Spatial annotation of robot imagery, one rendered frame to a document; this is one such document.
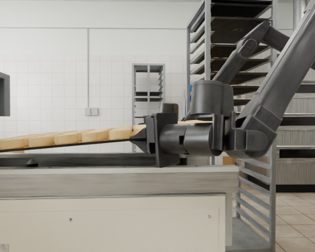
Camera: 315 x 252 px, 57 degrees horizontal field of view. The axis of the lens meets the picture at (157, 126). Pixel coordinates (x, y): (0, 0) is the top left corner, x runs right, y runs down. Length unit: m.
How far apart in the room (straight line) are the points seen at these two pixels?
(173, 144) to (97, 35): 4.77
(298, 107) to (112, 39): 3.09
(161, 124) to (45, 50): 4.91
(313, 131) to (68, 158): 3.90
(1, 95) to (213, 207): 0.87
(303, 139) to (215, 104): 3.99
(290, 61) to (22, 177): 0.59
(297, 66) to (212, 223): 0.37
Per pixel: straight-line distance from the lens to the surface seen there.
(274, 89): 0.56
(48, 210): 0.69
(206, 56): 1.95
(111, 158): 0.95
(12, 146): 0.67
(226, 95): 0.52
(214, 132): 0.49
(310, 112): 4.50
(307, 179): 4.56
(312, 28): 0.64
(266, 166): 2.16
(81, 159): 0.96
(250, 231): 2.48
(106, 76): 5.06
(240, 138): 0.49
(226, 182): 0.69
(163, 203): 0.67
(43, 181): 0.69
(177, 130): 0.51
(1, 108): 1.22
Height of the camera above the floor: 1.01
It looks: 1 degrees down
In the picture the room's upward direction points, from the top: straight up
